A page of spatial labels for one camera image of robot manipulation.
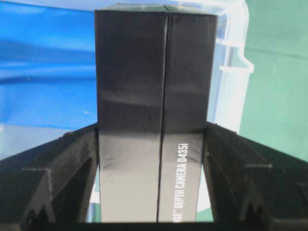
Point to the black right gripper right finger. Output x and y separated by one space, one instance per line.
253 183

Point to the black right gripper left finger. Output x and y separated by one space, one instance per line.
51 182

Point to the clear plastic storage case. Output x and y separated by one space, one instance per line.
126 95

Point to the blue cloth liner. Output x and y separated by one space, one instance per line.
47 74

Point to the green table cloth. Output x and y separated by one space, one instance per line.
260 76

